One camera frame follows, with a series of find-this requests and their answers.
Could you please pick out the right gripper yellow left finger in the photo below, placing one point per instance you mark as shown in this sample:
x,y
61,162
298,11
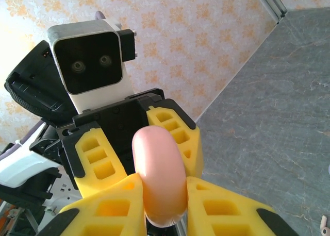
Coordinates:
x,y
90,210

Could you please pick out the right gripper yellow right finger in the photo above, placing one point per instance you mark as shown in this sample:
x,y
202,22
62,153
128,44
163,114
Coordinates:
x,y
247,220

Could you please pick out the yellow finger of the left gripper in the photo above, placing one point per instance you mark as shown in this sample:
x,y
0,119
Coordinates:
x,y
190,143
85,153

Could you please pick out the pink earbud charging case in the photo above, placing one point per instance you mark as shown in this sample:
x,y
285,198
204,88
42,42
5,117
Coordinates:
x,y
159,169

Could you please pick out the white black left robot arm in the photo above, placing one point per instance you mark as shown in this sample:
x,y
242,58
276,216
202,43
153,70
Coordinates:
x,y
20,166

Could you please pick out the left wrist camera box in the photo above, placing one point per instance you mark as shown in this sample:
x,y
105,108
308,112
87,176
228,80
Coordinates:
x,y
87,63

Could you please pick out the aluminium frame post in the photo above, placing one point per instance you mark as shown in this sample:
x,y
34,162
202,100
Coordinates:
x,y
273,4

